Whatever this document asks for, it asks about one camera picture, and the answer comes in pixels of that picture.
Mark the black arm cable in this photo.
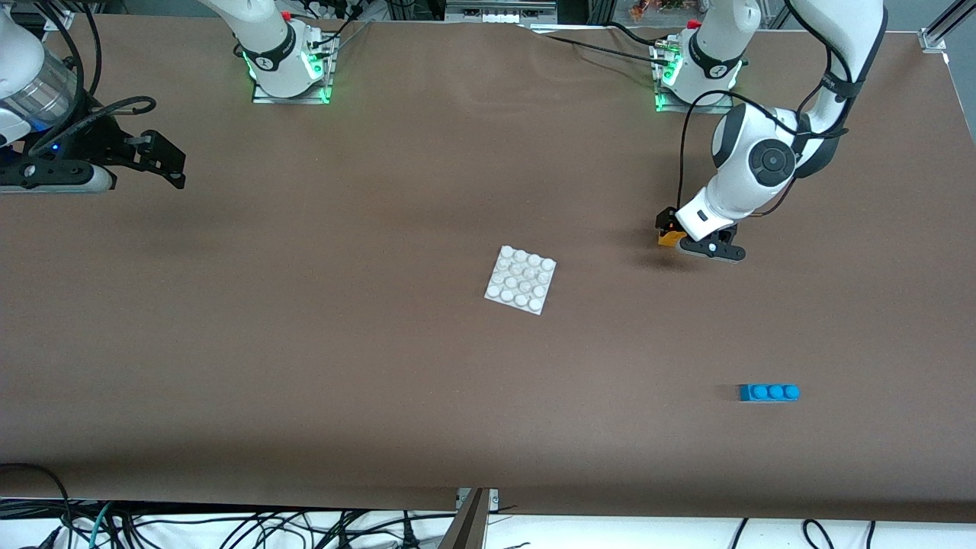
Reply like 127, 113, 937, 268
677, 0, 851, 223
19, 0, 158, 165

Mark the blue three-stud block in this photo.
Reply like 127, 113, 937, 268
738, 383, 801, 403

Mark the orange background clutter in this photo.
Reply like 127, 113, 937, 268
629, 0, 691, 20

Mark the teal floor cable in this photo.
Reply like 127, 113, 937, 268
88, 502, 115, 549

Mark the white power strip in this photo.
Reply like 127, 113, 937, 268
445, 0, 559, 25

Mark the curved black base cable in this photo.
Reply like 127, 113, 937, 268
606, 21, 672, 47

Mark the black right base cable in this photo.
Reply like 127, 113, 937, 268
316, 15, 374, 54

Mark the aluminium frame corner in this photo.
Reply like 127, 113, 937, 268
919, 0, 976, 54

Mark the aluminium profile post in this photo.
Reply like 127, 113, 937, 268
438, 488, 500, 549

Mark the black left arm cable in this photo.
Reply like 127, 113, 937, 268
677, 0, 851, 223

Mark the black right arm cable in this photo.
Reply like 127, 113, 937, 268
19, 0, 158, 165

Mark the long black table cable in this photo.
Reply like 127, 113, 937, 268
543, 34, 664, 58

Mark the white studded base plate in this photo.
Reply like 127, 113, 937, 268
483, 245, 557, 316

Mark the black looped floor cable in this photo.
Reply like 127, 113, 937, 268
0, 463, 73, 535

